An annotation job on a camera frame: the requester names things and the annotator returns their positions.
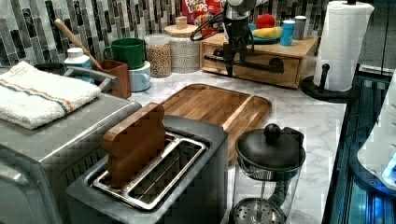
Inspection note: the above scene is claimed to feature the light blue white mug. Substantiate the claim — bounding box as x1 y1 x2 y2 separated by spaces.
129 61 151 92

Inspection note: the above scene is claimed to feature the froot loops cereal box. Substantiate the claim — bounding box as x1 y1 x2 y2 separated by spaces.
180 0 223 40

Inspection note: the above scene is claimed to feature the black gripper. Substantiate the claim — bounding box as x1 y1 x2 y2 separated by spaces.
223 12 254 77

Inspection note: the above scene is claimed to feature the canister with wooden lid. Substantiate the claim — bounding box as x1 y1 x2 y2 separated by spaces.
164 16 200 74

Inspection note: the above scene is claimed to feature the wooden cutting board tray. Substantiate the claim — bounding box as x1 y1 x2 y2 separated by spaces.
162 84 272 164

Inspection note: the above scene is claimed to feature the black paper towel holder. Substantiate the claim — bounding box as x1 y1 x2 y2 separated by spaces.
301 0 361 104

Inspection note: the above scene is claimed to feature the white striped folded towel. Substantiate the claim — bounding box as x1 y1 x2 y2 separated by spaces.
0 62 101 130

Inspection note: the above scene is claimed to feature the clear jar of grains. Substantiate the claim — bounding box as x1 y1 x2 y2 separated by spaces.
144 34 172 77

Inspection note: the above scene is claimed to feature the blue plate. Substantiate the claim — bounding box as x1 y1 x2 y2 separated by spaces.
248 23 280 45

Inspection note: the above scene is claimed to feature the black french press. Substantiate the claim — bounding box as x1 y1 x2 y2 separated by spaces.
229 124 305 224

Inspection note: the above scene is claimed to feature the blue salt shaker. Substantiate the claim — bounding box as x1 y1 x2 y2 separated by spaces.
280 20 295 47

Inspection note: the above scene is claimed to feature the stainless toaster oven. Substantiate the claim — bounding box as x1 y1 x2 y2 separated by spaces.
0 66 141 224

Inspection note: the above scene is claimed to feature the wooden drawer box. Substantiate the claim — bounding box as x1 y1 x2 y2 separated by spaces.
200 34 318 89

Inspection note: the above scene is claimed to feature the white blue bottle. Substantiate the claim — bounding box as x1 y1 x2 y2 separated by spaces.
64 48 92 69

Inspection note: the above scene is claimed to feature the yellow banana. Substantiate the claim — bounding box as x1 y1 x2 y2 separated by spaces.
252 26 282 38

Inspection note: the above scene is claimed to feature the green mug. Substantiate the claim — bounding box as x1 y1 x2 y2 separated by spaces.
103 37 146 69

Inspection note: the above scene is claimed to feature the red apple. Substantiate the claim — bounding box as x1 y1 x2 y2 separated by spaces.
256 14 276 29

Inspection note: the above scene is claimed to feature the wooden toast slice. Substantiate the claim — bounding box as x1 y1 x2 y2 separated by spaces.
103 103 166 189

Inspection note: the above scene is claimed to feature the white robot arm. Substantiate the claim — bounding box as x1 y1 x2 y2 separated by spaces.
222 0 266 77

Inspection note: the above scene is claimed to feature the white paper towel roll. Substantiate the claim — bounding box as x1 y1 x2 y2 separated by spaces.
314 1 375 91

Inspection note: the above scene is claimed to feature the black drawer handle bar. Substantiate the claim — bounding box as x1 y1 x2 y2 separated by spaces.
204 55 284 74

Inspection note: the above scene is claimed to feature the wooden utensil holder box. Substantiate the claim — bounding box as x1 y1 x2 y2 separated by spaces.
92 59 132 99

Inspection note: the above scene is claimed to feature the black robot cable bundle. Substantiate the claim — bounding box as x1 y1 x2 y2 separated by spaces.
190 12 226 42

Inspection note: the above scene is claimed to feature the black two-slot toaster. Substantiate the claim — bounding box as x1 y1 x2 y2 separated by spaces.
66 115 228 224

